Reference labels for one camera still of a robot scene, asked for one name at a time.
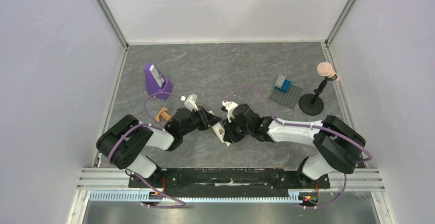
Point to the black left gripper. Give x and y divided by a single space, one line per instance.
207 119

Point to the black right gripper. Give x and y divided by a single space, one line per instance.
232 131

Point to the white remote control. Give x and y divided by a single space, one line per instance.
220 132

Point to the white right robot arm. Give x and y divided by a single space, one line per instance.
339 146

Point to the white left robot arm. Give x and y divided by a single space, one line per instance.
123 143

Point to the small wooden block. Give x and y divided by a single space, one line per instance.
166 116

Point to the wooden block piece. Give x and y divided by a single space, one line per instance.
158 116

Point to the grey lego baseplate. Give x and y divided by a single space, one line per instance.
289 99

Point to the blue lego brick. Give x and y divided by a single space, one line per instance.
285 86

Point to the grey lego brick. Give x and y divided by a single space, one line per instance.
279 82

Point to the black microphone stand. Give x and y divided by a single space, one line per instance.
311 103

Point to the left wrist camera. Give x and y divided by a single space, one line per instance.
190 102

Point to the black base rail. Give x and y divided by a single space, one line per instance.
234 182

